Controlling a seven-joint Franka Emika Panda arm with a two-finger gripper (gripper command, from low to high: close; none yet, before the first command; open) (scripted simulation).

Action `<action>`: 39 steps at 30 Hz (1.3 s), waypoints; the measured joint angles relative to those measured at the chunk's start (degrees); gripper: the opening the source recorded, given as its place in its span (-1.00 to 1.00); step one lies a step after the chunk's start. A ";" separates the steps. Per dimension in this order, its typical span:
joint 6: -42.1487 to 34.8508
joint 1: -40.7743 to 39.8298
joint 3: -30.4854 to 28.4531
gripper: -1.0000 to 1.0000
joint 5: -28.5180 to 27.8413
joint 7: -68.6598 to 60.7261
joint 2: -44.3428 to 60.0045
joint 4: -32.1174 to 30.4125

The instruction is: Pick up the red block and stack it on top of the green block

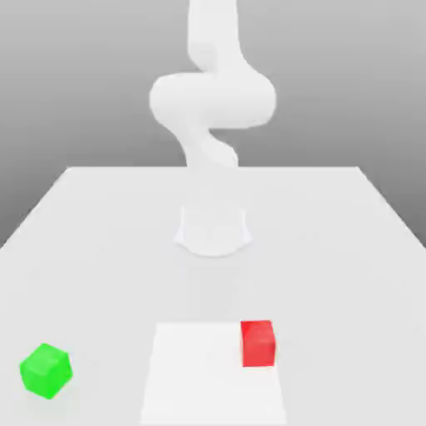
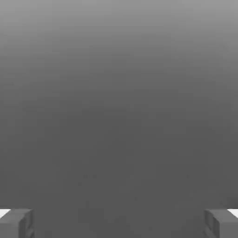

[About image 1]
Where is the small red cube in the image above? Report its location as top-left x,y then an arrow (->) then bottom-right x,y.
240,319 -> 277,369

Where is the small green cube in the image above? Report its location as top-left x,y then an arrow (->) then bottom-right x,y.
18,342 -> 74,401

